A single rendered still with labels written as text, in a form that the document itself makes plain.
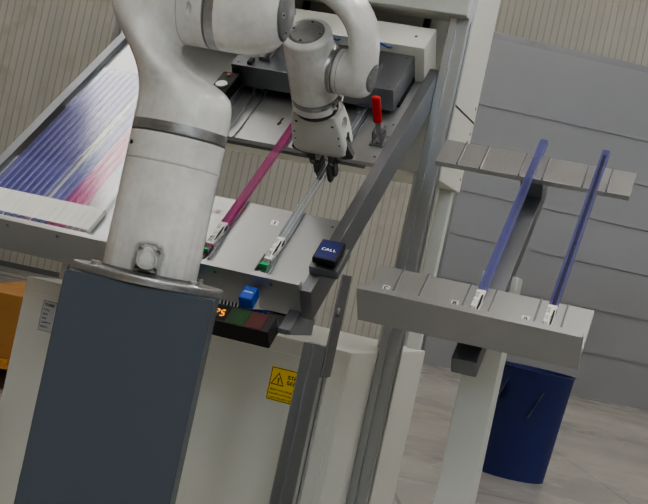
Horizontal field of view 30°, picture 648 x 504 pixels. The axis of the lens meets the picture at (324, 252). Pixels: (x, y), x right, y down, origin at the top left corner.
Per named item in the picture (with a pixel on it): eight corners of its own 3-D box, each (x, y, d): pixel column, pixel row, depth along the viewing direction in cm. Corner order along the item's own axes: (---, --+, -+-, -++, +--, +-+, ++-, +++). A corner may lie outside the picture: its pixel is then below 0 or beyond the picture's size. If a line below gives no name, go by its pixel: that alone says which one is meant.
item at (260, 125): (377, 184, 227) (377, 162, 224) (69, 125, 247) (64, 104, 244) (429, 93, 251) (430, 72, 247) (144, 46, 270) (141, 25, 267)
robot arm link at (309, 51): (351, 82, 209) (303, 71, 212) (344, 20, 199) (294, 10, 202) (331, 113, 204) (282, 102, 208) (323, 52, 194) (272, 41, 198)
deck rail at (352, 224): (312, 320, 200) (310, 292, 196) (301, 318, 200) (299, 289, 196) (439, 95, 250) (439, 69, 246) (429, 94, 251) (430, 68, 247)
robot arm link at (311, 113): (348, 80, 210) (350, 93, 212) (301, 72, 212) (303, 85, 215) (332, 112, 205) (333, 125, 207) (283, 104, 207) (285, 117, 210)
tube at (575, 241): (545, 346, 178) (545, 341, 177) (535, 344, 178) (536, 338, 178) (609, 156, 214) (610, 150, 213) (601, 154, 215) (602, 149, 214)
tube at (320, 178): (267, 271, 202) (266, 266, 201) (259, 270, 202) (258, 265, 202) (368, 111, 238) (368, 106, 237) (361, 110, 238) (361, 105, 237)
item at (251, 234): (303, 301, 199) (302, 287, 197) (-38, 224, 219) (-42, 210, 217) (343, 232, 213) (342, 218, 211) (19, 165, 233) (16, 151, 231)
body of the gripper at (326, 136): (351, 91, 211) (356, 138, 219) (296, 82, 214) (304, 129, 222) (336, 120, 206) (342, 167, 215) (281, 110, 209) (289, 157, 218)
